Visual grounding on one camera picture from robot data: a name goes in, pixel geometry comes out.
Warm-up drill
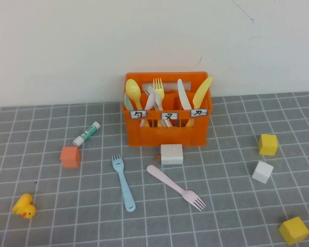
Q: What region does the yellow plastic fork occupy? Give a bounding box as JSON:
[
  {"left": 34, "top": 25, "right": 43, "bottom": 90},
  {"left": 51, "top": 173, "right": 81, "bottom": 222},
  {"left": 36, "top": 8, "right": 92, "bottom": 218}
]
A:
[{"left": 153, "top": 77, "right": 165, "bottom": 101}]

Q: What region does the white green glue stick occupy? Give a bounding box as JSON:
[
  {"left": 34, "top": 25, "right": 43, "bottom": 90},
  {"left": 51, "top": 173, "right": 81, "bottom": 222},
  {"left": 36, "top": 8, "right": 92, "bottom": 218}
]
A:
[{"left": 72, "top": 121, "right": 101, "bottom": 147}]

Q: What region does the yellow rubber duck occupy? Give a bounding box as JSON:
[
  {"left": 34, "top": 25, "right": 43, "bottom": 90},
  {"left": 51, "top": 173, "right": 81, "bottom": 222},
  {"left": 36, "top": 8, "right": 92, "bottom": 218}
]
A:
[{"left": 12, "top": 193, "right": 37, "bottom": 219}]

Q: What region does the yellow plastic knife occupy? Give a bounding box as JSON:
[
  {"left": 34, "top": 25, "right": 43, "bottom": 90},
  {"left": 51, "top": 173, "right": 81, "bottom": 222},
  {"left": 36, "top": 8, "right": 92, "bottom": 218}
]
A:
[{"left": 185, "top": 76, "right": 214, "bottom": 127}]

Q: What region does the orange foam cube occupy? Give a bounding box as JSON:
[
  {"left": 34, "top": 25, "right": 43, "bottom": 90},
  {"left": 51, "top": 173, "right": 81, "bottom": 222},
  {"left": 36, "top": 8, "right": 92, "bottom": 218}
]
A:
[{"left": 60, "top": 146, "right": 81, "bottom": 169}]

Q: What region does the white label reading 勺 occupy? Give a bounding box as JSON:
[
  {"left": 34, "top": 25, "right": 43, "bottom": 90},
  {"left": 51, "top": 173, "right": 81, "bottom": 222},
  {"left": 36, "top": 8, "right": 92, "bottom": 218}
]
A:
[{"left": 130, "top": 110, "right": 147, "bottom": 120}]

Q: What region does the yellow foam cube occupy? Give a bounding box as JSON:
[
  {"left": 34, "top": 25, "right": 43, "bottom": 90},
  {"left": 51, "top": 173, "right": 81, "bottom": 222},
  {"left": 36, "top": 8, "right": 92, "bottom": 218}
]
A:
[
  {"left": 258, "top": 133, "right": 278, "bottom": 156},
  {"left": 278, "top": 216, "right": 309, "bottom": 246}
]

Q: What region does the white plastic knife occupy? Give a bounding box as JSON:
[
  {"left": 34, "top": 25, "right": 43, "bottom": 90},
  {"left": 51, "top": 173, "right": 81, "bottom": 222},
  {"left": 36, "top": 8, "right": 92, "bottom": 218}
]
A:
[{"left": 177, "top": 78, "right": 193, "bottom": 110}]

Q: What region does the white charger plug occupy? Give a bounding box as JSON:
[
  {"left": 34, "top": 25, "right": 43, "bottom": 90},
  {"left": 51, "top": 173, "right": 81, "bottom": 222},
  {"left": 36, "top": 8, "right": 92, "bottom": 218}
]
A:
[{"left": 155, "top": 144, "right": 184, "bottom": 165}]

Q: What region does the pale green plastic spoon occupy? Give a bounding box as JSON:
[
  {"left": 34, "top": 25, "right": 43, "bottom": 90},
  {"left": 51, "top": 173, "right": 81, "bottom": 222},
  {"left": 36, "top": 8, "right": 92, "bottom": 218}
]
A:
[{"left": 123, "top": 92, "right": 132, "bottom": 110}]

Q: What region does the light blue plastic fork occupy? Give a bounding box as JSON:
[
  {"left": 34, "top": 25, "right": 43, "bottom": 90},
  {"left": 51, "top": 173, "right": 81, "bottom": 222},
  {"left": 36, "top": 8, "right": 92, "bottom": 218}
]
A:
[{"left": 112, "top": 153, "right": 136, "bottom": 213}]

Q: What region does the orange plastic cutlery holder crate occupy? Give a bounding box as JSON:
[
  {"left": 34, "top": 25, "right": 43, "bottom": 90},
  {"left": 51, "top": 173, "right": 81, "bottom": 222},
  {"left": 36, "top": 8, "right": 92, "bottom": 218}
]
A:
[{"left": 121, "top": 71, "right": 212, "bottom": 147}]

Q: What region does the white label reading 刀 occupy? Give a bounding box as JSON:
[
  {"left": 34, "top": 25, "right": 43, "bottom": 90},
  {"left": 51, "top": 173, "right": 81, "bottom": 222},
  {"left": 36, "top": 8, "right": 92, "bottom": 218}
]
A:
[{"left": 190, "top": 109, "right": 209, "bottom": 118}]

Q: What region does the white foam cube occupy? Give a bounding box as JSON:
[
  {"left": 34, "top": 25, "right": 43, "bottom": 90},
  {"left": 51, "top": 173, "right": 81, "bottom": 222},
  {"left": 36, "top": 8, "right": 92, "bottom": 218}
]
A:
[{"left": 251, "top": 161, "right": 274, "bottom": 184}]

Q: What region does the yellow plastic spoon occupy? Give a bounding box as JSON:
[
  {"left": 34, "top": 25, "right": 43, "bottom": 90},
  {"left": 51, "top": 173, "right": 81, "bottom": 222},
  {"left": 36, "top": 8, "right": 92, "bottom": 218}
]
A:
[{"left": 125, "top": 78, "right": 144, "bottom": 111}]

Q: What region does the large pink plastic fork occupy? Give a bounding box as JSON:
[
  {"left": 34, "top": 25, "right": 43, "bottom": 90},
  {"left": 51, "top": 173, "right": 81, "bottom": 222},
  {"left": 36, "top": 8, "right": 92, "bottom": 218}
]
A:
[{"left": 146, "top": 164, "right": 207, "bottom": 212}]

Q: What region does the white label reading 叉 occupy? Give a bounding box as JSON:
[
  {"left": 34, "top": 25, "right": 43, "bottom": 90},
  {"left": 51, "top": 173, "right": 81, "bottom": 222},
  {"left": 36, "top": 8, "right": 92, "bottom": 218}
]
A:
[{"left": 161, "top": 112, "right": 179, "bottom": 121}]

